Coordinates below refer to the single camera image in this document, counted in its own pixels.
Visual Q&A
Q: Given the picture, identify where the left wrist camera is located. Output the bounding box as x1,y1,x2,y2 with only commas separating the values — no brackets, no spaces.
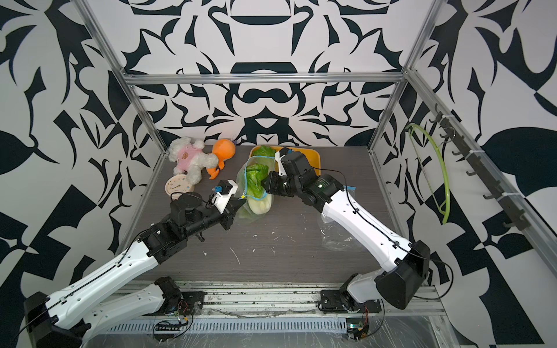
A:
209,180,238,214

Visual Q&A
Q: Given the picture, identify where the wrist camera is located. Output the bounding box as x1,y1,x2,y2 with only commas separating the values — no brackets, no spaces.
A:
209,180,238,214
275,147,292,176

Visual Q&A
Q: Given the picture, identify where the small round beige clock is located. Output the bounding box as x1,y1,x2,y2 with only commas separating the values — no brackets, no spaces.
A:
164,174,194,200

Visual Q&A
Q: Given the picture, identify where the right green led board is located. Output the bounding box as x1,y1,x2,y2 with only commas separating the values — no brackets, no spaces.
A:
346,319,369,342

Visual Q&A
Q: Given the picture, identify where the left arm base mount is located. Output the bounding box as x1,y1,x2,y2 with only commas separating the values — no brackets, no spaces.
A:
146,291,207,316

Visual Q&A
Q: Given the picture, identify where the black wall hook rail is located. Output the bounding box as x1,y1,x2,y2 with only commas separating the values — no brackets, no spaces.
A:
431,104,532,231

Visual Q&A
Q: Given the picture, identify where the left black electronics board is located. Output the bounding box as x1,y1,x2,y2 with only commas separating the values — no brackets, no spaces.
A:
151,320,191,342

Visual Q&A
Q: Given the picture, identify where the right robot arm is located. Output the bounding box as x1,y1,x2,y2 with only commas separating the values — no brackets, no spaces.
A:
262,148,430,311

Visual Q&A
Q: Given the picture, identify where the green hose loop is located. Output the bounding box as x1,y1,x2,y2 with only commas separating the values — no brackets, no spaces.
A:
404,122,452,226

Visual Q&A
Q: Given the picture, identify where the white plush toy pink shirt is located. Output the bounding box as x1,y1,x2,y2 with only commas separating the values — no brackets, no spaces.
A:
168,137,219,186

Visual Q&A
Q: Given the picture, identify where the orange plush toy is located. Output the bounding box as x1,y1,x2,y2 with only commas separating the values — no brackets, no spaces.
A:
207,139,236,180

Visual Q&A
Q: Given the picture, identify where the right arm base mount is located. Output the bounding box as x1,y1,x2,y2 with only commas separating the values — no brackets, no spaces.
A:
317,290,381,314

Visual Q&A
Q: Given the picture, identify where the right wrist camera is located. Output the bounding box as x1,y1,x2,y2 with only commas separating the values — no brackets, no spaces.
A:
275,147,292,176

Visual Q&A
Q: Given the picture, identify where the clear zipper bag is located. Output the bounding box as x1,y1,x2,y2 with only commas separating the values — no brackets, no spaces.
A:
236,156,276,223
317,213,364,252

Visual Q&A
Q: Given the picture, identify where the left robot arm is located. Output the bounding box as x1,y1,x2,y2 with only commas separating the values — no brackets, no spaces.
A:
24,192,246,347

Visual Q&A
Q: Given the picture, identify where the yellow plastic tray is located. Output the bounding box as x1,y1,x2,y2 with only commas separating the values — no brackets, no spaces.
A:
247,146,321,177

